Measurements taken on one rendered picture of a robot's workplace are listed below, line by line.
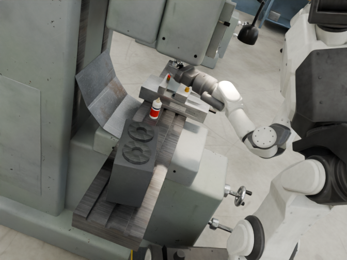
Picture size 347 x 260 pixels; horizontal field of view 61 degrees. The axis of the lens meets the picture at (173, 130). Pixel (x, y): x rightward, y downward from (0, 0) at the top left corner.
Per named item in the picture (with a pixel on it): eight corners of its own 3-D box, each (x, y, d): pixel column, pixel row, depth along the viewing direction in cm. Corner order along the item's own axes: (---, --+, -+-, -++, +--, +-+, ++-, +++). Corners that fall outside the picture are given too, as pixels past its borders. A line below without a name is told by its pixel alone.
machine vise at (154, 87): (208, 109, 157) (215, 92, 150) (203, 124, 145) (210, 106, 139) (147, 84, 159) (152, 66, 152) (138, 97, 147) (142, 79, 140)
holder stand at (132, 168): (147, 161, 116) (160, 124, 103) (140, 208, 99) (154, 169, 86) (117, 155, 114) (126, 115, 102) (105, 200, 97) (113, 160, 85)
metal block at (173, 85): (179, 86, 149) (183, 77, 146) (176, 92, 144) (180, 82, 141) (170, 83, 149) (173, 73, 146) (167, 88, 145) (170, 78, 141)
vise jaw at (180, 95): (191, 90, 153) (194, 83, 151) (185, 103, 142) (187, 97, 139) (180, 85, 154) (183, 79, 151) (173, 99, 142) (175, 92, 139)
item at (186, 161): (201, 144, 165) (208, 128, 158) (190, 189, 138) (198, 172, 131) (119, 112, 166) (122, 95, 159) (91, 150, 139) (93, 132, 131)
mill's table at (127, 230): (199, 82, 193) (203, 72, 188) (137, 252, 95) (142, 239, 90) (166, 70, 193) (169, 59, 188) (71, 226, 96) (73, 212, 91)
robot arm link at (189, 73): (193, 59, 124) (217, 72, 120) (187, 78, 130) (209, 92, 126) (177, 66, 115) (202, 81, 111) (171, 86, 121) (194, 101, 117)
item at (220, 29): (215, 55, 118) (236, 3, 105) (214, 59, 115) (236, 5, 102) (206, 51, 118) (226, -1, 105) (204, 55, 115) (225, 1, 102)
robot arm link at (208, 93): (214, 72, 117) (238, 86, 114) (209, 91, 126) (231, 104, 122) (198, 87, 111) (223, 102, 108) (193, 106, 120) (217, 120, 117)
